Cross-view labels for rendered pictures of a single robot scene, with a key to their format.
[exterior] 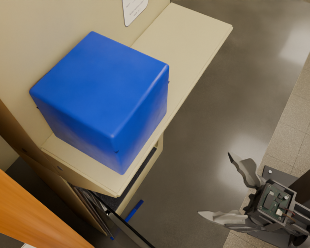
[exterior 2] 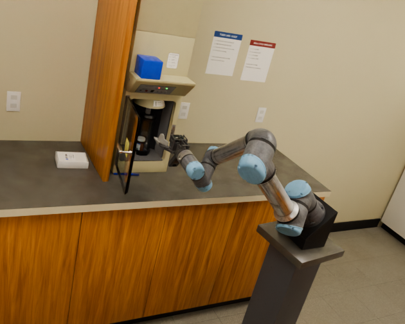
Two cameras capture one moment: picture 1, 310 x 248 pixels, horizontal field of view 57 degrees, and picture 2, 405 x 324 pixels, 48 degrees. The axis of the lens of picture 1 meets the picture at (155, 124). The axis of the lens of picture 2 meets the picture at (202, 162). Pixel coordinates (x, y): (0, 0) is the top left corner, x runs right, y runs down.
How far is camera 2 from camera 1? 2.02 m
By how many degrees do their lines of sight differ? 39
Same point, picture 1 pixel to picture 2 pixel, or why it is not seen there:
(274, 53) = not seen: hidden behind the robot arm
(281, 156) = not seen: outside the picture
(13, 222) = (124, 54)
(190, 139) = (183, 177)
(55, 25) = (149, 49)
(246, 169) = not seen: hidden behind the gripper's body
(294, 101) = (327, 312)
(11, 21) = (143, 42)
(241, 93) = (231, 181)
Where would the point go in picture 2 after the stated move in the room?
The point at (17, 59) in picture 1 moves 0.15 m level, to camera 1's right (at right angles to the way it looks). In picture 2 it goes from (139, 48) to (164, 57)
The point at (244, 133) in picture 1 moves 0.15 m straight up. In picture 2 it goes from (213, 189) to (220, 165)
